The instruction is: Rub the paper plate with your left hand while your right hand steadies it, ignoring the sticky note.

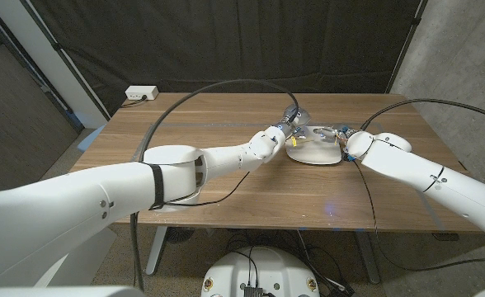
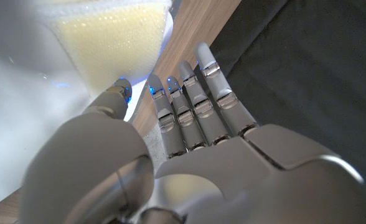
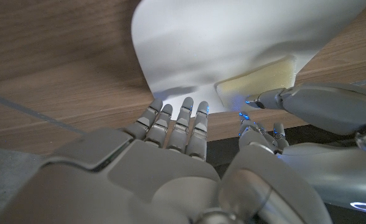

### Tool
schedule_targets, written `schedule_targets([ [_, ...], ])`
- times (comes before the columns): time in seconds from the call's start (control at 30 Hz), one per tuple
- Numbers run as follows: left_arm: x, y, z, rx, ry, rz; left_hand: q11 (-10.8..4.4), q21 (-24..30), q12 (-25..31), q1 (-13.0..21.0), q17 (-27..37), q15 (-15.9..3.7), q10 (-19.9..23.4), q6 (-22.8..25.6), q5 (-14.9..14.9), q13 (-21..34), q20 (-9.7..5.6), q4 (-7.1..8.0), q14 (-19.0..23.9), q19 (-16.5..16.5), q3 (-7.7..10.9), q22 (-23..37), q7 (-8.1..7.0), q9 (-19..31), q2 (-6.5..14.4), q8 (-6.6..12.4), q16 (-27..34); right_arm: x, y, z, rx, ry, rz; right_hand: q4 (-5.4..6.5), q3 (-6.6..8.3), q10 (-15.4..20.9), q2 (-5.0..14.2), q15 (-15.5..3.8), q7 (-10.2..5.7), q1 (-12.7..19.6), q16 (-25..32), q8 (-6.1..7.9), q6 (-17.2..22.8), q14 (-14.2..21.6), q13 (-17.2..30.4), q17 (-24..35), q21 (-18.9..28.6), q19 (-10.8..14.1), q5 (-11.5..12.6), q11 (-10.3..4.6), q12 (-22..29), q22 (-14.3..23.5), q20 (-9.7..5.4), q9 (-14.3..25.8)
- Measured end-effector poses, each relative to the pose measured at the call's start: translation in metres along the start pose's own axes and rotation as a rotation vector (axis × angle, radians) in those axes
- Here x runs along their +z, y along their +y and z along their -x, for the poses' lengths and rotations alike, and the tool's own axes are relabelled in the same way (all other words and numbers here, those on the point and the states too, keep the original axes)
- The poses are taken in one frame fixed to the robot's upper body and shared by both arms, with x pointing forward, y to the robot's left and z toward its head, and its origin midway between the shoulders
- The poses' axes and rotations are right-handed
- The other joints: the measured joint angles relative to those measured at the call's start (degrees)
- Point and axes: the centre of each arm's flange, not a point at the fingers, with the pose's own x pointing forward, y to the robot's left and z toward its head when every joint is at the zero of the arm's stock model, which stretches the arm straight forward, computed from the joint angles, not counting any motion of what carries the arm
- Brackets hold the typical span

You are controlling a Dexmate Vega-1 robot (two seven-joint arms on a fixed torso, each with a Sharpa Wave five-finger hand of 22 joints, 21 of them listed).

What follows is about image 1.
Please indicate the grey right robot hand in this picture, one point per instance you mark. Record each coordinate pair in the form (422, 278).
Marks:
(335, 134)

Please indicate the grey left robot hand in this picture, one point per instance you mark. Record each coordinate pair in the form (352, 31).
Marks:
(296, 119)

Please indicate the white paper plate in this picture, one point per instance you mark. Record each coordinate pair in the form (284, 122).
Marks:
(316, 154)

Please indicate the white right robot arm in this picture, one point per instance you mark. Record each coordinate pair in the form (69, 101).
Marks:
(432, 181)

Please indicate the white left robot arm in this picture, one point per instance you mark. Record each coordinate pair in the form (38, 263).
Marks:
(61, 210)

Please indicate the black backdrop curtain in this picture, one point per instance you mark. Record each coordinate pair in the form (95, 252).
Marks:
(226, 41)

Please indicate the black backdrop stand pole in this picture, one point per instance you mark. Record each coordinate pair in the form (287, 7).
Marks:
(59, 51)
(406, 45)

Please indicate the grey table leg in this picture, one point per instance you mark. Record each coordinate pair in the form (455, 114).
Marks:
(368, 260)
(156, 251)

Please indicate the white power strip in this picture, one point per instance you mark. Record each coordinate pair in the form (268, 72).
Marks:
(141, 92)

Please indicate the black round floor fan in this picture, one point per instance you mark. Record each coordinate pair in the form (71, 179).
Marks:
(180, 235)

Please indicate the grey heatsink module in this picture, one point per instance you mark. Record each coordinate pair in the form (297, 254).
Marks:
(253, 291)

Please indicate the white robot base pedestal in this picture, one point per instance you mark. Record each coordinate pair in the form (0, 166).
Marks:
(263, 268)

